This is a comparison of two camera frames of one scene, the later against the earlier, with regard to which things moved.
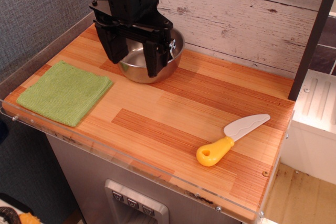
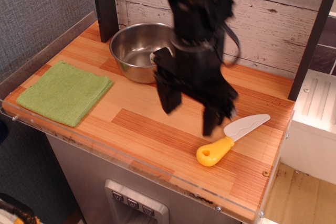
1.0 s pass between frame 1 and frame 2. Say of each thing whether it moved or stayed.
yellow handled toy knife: stayed
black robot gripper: moved
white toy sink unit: stayed
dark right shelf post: stayed
